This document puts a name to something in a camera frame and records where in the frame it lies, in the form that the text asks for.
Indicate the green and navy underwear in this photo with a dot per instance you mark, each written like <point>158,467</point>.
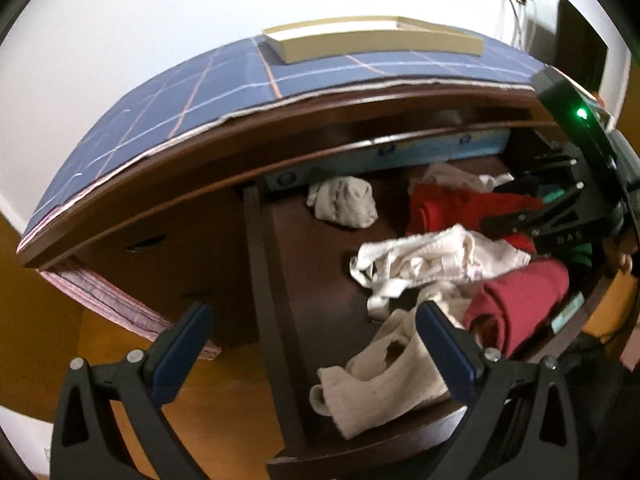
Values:
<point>580,255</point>

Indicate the blue checked tablecloth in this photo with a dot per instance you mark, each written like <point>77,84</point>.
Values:
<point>200,90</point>

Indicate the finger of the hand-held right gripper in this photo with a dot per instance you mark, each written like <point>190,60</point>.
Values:
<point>550,162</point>
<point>515,222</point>

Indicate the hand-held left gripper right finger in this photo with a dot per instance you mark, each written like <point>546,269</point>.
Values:
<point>442,345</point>

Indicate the red underwear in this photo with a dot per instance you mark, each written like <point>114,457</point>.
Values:
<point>450,210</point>

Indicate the beige ribbed sock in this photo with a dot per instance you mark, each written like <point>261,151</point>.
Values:
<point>390,385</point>

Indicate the person's right hand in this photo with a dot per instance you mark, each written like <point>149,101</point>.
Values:
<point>625,261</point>

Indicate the wooden drawer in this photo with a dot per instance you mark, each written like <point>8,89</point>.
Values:
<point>300,270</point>

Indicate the beige box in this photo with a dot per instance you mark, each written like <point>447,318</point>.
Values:
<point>350,42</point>

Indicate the white cloth underwear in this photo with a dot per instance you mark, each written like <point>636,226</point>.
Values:
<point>450,174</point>

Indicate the dark brown door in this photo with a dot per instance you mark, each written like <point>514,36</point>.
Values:
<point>580,50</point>

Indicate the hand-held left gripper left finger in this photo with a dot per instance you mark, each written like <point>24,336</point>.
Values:
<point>182,345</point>

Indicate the pink quilted cloth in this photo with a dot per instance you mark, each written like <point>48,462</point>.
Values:
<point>115,305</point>

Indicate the teal label card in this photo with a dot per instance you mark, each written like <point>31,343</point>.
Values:
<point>567,315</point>

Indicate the dark red folded cloth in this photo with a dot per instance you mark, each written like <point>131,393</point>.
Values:
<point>520,295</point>

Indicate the dark wooden dresser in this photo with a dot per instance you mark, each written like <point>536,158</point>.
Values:
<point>150,170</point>

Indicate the grey sock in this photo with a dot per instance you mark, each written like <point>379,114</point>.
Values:
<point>345,205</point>

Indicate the blue drawer liner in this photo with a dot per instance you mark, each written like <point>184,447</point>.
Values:
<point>360,160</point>

